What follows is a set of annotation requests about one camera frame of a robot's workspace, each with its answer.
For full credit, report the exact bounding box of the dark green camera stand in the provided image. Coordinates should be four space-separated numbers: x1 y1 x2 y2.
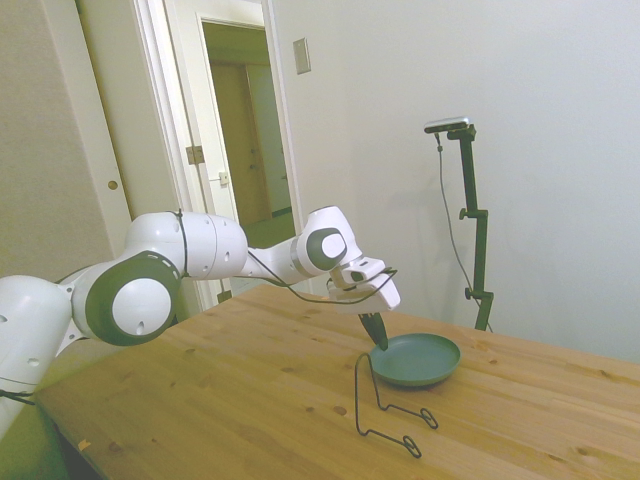
444 125 497 333

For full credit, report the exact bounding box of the beige door with round pull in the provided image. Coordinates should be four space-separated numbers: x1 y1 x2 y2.
0 0 137 282

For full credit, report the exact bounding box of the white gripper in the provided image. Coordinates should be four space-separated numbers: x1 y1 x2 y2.
326 273 403 351

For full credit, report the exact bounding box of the white door frame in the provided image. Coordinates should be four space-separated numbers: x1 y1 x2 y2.
131 0 314 297

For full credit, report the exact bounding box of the silver exterior camera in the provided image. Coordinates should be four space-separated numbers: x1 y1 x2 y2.
423 115 474 136

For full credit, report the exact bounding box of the teal round plate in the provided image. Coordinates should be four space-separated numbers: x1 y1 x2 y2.
368 332 463 392

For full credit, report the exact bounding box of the black wire plate stand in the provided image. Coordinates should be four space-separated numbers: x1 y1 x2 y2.
353 351 440 459

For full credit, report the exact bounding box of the white light switch plate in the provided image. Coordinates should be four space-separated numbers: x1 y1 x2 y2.
292 37 312 76

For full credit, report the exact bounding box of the black cable on robot arm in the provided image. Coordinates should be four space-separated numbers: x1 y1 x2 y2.
176 209 399 305

